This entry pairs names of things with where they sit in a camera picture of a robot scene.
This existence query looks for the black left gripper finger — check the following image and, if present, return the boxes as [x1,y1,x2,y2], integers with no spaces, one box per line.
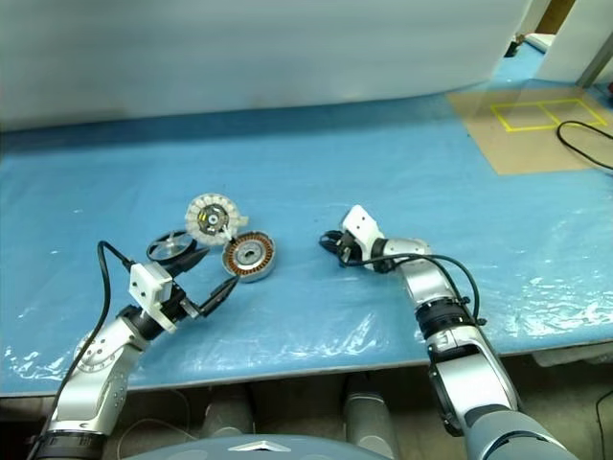
[168,249,209,286]
[197,277,239,320]

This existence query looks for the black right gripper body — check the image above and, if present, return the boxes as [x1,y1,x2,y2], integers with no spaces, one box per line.
[333,233,374,270]

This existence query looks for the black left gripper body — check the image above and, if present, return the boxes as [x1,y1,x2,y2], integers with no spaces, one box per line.
[161,281,206,326]

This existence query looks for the silver spoked rotor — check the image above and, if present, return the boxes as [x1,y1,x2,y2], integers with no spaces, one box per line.
[146,229,198,265]

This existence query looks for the round lid with white teeth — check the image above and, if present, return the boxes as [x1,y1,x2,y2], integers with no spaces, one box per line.
[184,191,251,248]

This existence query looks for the silver motor housing copper coils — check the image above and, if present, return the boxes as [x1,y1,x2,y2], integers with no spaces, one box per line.
[220,231,279,285]

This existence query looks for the grey rounded cylinder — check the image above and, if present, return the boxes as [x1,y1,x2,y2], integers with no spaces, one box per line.
[202,396,256,440]
[343,374,401,449]

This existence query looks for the grey robot torso with emblem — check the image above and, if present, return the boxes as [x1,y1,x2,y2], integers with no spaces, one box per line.
[121,432,399,460]

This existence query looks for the large white foam backdrop board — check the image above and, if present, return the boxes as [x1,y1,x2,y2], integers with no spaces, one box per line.
[0,0,535,133]

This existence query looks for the brown cardboard sheet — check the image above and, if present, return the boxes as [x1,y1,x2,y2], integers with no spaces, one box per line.
[444,85,613,176]

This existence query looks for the yellow tape outline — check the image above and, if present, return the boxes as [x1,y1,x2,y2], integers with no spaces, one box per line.
[489,98,609,133]

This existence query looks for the white foam block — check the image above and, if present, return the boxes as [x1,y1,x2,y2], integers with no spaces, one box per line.
[523,32,559,52]

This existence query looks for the white upright panel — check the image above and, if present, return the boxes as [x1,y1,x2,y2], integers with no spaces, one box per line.
[535,0,613,88]

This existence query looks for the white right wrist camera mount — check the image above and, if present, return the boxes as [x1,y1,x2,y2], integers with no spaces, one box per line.
[340,204,387,263]

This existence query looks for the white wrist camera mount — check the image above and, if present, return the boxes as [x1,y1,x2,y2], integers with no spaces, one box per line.
[128,262,177,334]
[340,204,387,263]

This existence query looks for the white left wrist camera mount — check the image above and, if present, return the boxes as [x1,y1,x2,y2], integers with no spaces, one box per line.
[128,262,177,334]

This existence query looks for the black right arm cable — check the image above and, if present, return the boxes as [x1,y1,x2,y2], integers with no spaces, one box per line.
[361,253,487,330]

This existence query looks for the thin white wire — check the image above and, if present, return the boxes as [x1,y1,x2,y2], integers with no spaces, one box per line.
[116,386,203,448]

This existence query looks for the black cable on cardboard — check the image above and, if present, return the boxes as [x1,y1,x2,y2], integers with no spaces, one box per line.
[556,120,613,172]

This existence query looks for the black floor cable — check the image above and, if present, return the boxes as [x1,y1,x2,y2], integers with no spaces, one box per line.
[594,386,613,428]

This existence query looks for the grey metal post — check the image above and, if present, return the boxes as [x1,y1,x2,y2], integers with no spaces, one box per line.
[576,26,613,88]

